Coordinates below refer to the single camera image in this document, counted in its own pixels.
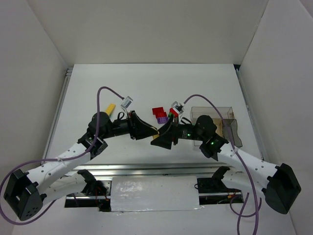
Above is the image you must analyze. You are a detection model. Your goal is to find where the small purple lego plate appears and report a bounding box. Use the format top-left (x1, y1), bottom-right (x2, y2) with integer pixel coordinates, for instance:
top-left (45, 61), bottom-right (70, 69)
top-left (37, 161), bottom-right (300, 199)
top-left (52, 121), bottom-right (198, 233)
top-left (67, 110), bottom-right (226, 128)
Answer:
top-left (157, 117), bottom-right (169, 124)

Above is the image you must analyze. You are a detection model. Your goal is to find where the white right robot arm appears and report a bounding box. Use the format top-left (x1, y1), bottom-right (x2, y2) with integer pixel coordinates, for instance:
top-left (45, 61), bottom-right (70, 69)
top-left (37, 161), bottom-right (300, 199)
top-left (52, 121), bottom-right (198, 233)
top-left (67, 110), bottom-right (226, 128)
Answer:
top-left (151, 115), bottom-right (301, 214)

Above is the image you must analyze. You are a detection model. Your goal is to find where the clear plastic bin middle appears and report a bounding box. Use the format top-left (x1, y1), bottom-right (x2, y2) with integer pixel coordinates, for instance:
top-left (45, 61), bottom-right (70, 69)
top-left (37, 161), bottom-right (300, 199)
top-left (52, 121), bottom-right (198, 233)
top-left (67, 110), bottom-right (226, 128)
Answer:
top-left (213, 118), bottom-right (235, 144)

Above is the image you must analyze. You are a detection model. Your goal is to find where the left arm base joint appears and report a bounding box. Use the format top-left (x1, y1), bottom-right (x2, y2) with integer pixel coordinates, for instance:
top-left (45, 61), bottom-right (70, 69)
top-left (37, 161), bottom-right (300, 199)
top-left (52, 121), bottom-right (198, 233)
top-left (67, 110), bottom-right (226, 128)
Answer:
top-left (61, 168), bottom-right (111, 196)

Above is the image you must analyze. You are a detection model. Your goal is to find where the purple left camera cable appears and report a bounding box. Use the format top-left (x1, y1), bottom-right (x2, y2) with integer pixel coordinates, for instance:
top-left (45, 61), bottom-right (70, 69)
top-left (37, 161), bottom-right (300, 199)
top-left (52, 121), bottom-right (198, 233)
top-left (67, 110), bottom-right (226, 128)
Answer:
top-left (0, 86), bottom-right (125, 225)

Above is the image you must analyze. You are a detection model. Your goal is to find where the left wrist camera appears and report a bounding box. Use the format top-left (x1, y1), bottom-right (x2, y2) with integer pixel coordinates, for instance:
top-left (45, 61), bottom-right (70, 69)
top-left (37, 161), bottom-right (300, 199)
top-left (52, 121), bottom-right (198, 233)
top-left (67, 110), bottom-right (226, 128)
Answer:
top-left (120, 96), bottom-right (133, 109)

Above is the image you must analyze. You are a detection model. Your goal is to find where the clear plastic bin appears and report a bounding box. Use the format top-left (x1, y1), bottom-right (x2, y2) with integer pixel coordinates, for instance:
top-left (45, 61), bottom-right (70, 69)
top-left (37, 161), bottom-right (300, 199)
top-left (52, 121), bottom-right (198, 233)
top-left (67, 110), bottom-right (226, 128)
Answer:
top-left (213, 118), bottom-right (235, 144)
top-left (193, 115), bottom-right (227, 148)
top-left (190, 105), bottom-right (243, 148)

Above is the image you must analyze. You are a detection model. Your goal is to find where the red lego brick near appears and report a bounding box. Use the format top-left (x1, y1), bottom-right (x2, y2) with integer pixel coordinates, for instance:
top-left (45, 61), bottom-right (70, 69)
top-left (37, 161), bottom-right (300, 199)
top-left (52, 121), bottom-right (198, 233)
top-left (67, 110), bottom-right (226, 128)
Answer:
top-left (156, 112), bottom-right (167, 118)

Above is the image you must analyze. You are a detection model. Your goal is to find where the clear plastic bin front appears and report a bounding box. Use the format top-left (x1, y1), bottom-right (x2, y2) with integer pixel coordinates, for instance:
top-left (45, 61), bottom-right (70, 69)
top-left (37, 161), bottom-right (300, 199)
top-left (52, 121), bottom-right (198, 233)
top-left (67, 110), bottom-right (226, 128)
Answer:
top-left (193, 115), bottom-right (227, 148)

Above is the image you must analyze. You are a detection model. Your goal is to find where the red rounded lego brick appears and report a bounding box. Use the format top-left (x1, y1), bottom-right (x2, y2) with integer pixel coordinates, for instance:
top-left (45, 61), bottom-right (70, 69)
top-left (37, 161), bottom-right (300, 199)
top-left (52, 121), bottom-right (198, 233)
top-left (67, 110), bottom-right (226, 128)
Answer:
top-left (169, 108), bottom-right (180, 118)

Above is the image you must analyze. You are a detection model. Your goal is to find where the red lego brick far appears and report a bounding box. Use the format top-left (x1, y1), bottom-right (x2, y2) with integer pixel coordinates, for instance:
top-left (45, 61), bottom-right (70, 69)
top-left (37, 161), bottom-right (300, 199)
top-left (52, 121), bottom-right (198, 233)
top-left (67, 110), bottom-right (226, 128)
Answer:
top-left (152, 107), bottom-right (164, 116)

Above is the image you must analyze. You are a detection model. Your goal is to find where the left side rail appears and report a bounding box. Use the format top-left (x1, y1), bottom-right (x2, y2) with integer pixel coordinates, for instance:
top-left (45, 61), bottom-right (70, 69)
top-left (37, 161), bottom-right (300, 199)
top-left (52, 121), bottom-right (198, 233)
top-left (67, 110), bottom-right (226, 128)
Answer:
top-left (42, 67), bottom-right (73, 159)

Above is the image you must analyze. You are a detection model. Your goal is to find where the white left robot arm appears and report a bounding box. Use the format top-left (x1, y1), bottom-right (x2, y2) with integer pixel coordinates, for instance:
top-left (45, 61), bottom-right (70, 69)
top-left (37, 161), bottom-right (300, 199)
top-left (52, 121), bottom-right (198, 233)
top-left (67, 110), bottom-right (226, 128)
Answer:
top-left (0, 111), bottom-right (158, 225)

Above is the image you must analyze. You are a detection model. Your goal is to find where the aluminium table edge rail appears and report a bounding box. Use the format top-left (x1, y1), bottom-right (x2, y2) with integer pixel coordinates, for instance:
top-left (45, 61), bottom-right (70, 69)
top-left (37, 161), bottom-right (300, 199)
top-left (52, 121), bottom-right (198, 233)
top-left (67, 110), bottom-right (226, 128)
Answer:
top-left (67, 163), bottom-right (226, 177)

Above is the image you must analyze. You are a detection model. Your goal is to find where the right arm base joint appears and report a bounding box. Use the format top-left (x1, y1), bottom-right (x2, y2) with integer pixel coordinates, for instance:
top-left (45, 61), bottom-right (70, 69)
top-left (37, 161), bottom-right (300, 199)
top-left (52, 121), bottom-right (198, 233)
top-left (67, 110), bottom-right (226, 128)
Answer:
top-left (194, 166), bottom-right (240, 194)

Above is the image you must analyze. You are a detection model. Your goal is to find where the long yellow lego brick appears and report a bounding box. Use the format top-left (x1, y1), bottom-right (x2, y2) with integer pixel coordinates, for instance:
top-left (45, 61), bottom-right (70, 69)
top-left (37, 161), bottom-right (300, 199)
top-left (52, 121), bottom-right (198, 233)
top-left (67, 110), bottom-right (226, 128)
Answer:
top-left (105, 103), bottom-right (116, 116)

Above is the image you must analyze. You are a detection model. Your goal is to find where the clear plastic bin rear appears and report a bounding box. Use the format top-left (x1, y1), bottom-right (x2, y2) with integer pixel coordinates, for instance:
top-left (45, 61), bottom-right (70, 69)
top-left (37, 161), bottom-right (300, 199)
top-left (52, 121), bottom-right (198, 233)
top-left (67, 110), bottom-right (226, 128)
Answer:
top-left (190, 105), bottom-right (243, 148)

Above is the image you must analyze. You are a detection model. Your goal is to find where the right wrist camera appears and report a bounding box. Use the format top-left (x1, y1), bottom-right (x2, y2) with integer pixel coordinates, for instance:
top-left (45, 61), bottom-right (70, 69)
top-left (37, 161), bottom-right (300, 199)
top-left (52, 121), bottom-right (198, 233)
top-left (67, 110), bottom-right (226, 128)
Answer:
top-left (171, 101), bottom-right (184, 116)

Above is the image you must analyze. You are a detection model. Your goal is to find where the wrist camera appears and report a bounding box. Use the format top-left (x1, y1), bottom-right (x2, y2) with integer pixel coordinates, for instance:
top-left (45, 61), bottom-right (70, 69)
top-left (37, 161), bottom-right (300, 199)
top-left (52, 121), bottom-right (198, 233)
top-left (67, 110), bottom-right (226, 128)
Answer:
top-left (171, 101), bottom-right (184, 116)
top-left (120, 96), bottom-right (133, 109)

